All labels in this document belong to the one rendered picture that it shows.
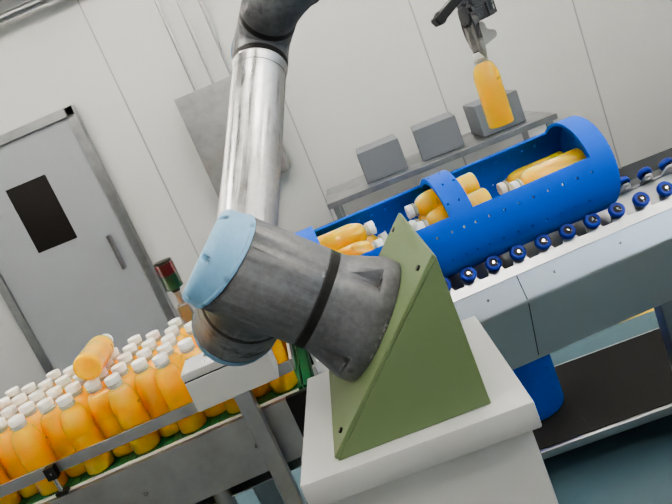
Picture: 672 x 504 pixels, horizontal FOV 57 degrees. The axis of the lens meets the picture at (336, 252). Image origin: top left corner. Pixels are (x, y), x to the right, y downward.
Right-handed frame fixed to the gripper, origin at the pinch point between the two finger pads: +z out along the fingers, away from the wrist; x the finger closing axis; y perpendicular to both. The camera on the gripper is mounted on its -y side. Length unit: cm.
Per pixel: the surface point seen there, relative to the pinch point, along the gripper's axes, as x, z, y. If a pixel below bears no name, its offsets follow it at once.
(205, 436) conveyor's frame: -28, 60, -107
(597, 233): -16, 56, 10
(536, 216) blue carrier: -18.3, 44.1, -5.8
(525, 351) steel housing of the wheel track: -13, 82, -19
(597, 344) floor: 88, 150, 44
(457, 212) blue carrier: -18.0, 34.6, -25.4
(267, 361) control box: -39, 44, -84
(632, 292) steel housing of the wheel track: -15, 78, 15
